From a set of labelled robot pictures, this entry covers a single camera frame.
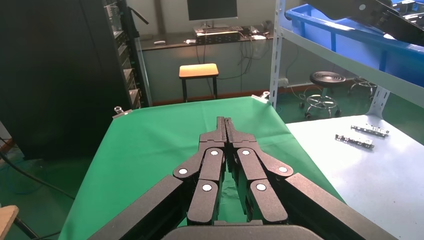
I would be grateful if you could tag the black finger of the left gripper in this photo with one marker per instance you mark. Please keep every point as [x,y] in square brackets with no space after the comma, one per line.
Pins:
[404,28]

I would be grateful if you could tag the small white desk item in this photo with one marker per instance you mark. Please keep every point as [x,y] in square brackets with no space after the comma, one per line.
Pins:
[189,41]
[159,42]

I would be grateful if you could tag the black computer monitor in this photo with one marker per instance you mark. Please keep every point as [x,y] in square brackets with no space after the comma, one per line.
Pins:
[212,9]

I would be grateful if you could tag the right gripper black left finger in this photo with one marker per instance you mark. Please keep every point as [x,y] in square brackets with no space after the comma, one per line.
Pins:
[205,185]

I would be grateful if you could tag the wooden top black stool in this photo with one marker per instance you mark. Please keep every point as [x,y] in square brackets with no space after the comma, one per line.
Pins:
[198,70]

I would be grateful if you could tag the green table cloth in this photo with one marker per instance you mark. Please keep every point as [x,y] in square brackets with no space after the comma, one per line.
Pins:
[149,149]

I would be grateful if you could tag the grey metal shelf frame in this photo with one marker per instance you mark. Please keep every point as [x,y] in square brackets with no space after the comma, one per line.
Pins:
[348,64]

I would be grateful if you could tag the white power strip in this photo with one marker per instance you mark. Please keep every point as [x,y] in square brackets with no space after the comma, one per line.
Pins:
[282,82]

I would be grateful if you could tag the grey perforated shelf post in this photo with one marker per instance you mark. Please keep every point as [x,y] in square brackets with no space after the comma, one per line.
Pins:
[277,49]

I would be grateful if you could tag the small metal rail part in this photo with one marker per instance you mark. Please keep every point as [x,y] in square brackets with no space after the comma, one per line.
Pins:
[371,130]
[354,140]

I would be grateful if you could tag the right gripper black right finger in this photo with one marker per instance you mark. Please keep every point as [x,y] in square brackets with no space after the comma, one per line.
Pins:
[258,185]

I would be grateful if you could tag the grey shelf corner brace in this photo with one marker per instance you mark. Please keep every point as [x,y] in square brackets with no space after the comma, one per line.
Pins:
[378,101]

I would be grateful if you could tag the blue plastic bin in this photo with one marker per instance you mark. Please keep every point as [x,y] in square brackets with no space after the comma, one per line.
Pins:
[357,49]

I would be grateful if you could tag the black desktop device box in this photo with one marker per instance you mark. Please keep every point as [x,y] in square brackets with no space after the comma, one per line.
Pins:
[217,35]

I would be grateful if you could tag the silver binder clip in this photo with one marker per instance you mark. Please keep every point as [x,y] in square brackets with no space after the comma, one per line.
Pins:
[122,113]
[261,97]

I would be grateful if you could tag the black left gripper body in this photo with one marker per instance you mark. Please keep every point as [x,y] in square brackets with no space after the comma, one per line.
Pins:
[344,8]

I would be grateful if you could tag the light wooden board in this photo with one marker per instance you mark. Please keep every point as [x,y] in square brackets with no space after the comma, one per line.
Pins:
[7,218]

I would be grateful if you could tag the black server rack cabinet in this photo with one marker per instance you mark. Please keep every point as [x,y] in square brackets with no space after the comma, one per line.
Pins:
[59,76]

